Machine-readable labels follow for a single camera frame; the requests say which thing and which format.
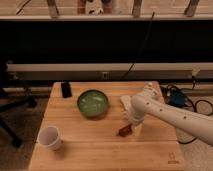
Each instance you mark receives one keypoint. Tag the black office chair base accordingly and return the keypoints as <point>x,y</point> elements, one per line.
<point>5,76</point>

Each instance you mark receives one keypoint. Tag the translucent cylindrical end effector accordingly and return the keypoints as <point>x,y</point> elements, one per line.
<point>137,130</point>

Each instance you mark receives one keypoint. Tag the black smartphone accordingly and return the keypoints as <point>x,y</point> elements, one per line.
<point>66,90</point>

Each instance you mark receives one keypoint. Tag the green ceramic bowl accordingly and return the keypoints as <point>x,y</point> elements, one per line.
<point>92,103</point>

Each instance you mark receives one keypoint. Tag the blue black device on floor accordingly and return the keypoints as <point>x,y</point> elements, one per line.
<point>177,99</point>

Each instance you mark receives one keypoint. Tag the white plastic bottle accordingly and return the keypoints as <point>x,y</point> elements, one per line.
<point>148,86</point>

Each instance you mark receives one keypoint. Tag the white paper cup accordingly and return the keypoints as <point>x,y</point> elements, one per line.
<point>49,137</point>

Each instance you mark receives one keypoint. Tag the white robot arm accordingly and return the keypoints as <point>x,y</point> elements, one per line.
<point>195,124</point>

